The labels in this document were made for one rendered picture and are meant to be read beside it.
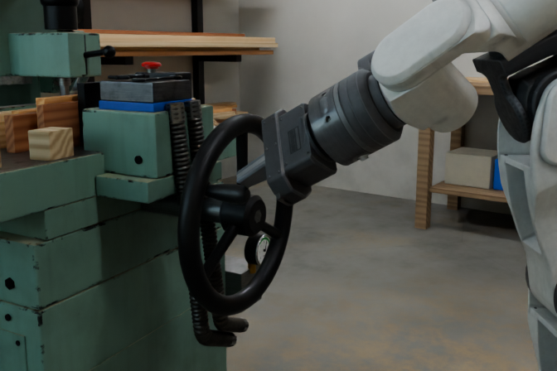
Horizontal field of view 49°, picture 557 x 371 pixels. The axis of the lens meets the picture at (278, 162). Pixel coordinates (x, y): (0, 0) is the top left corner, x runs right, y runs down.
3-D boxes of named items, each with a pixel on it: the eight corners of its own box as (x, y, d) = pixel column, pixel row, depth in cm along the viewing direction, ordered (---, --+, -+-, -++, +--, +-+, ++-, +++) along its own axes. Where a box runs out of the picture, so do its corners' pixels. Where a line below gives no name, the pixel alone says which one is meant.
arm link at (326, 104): (310, 219, 74) (395, 178, 68) (257, 190, 68) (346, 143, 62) (298, 135, 81) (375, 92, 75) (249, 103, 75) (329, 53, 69)
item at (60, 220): (46, 241, 79) (44, 210, 79) (-56, 219, 89) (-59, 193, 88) (218, 182, 114) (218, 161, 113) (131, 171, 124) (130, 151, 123)
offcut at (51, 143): (74, 156, 84) (72, 127, 84) (50, 161, 80) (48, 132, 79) (54, 154, 86) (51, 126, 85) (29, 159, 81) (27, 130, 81)
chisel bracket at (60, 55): (70, 87, 96) (67, 31, 94) (9, 84, 102) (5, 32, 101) (104, 84, 102) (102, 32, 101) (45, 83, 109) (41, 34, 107)
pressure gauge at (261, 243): (257, 280, 117) (256, 238, 116) (239, 277, 119) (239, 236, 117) (273, 270, 123) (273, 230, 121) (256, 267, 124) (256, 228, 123)
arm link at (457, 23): (423, 132, 66) (538, 57, 60) (378, 93, 60) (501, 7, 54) (404, 91, 70) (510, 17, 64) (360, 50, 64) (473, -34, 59)
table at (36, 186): (13, 249, 64) (9, 193, 63) (-151, 213, 78) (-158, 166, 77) (284, 158, 116) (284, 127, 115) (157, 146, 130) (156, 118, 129)
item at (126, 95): (153, 112, 83) (152, 70, 82) (93, 108, 88) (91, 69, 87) (209, 104, 94) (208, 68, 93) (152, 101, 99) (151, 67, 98)
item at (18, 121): (15, 153, 86) (12, 115, 85) (6, 152, 87) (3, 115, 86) (125, 133, 106) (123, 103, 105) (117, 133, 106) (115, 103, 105)
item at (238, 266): (243, 313, 119) (242, 274, 117) (191, 301, 125) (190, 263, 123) (263, 298, 126) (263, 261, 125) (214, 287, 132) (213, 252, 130)
